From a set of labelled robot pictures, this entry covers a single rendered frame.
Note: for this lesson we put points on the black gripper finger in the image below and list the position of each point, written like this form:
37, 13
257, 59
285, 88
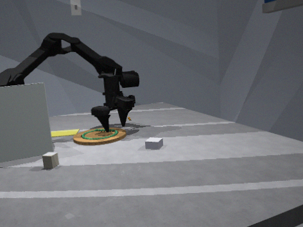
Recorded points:
104, 121
123, 115

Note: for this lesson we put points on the round wooden bead board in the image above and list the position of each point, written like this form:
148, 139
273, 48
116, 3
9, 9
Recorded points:
121, 133

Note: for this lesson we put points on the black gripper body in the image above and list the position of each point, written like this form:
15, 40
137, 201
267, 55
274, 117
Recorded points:
107, 106

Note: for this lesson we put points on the small beige cube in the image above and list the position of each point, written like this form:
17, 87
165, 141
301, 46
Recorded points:
50, 160

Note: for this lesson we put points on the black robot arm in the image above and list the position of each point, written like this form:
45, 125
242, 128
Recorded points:
105, 66

